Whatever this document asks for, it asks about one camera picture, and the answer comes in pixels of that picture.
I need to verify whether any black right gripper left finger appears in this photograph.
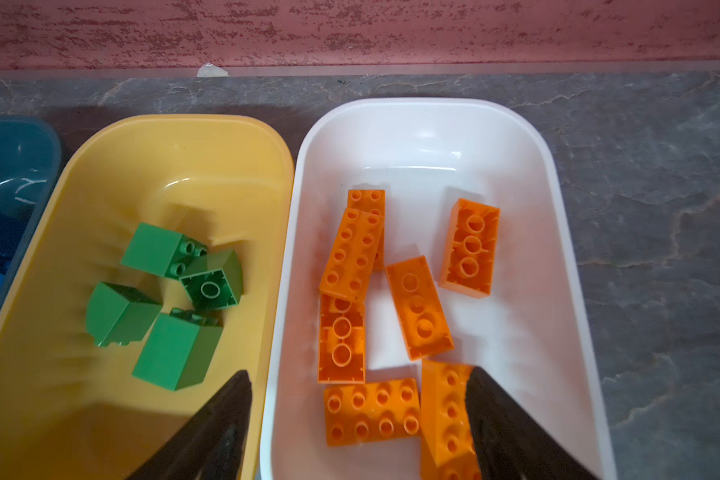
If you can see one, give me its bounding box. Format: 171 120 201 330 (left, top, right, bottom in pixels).
129 370 252 479

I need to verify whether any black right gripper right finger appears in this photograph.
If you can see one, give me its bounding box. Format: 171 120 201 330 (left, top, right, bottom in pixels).
465 367 595 479

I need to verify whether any orange long lego brick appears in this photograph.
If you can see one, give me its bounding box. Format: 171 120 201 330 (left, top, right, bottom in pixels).
420 360 482 480

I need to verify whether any green lego brick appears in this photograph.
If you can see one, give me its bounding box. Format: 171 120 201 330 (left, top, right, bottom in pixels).
120 223 208 280
179 249 243 311
132 307 223 391
85 282 162 347

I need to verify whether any yellow plastic bin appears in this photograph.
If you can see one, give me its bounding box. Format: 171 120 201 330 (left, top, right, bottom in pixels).
0 115 294 479

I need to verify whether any white plastic bin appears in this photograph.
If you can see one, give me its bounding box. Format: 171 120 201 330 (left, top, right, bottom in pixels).
259 97 618 480

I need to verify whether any teal plastic bin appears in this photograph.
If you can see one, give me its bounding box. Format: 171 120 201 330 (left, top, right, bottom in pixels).
0 115 64 309

